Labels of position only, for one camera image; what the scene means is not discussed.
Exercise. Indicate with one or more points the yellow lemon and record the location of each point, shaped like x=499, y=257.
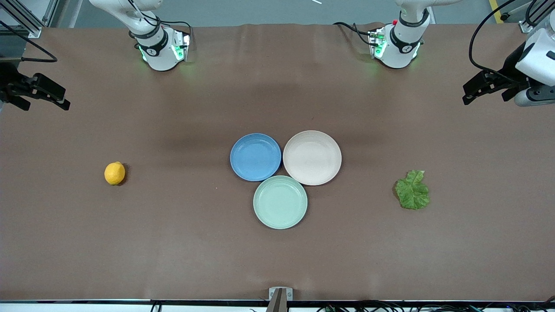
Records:
x=115, y=173

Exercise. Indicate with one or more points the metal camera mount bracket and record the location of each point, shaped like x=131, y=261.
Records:
x=280, y=294

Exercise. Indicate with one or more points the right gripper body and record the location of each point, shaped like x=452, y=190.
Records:
x=9, y=80

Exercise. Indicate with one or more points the brown table cover cloth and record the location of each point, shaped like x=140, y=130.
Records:
x=195, y=242

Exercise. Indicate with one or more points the green lettuce leaf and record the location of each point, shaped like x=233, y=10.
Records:
x=412, y=193

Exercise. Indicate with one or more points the mint green round plate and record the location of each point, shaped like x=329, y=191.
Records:
x=280, y=202

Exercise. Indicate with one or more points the aluminium frame post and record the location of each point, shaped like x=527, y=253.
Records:
x=526, y=27
x=34, y=31

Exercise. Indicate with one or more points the beige round plate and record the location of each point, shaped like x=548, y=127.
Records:
x=312, y=158

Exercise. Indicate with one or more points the blue round plate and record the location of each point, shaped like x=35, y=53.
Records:
x=255, y=157

